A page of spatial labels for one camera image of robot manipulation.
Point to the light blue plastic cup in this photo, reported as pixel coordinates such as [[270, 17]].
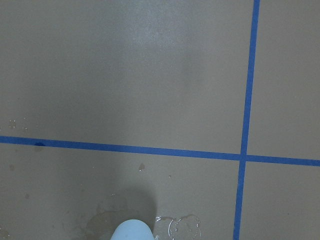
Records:
[[132, 229]]

